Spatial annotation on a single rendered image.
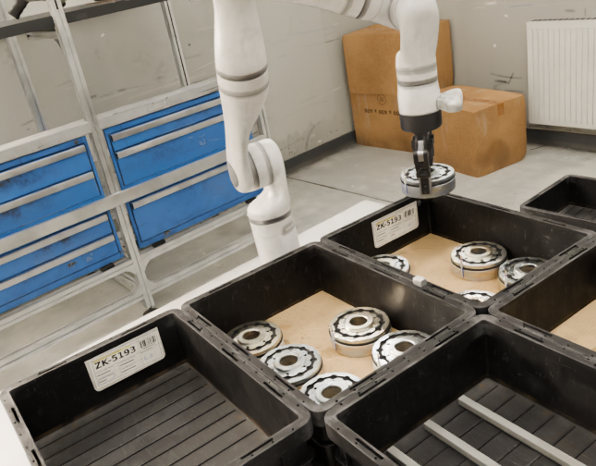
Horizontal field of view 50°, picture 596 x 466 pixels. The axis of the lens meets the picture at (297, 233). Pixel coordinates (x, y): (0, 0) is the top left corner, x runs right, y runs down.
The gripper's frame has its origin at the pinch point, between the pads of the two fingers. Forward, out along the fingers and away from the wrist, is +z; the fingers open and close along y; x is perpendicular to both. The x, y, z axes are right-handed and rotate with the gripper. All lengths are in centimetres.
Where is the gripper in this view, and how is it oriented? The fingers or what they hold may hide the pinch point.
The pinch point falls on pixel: (426, 182)
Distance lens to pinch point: 124.0
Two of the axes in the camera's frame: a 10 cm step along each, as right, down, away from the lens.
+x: 9.6, -0.4, -2.9
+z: 1.7, 8.9, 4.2
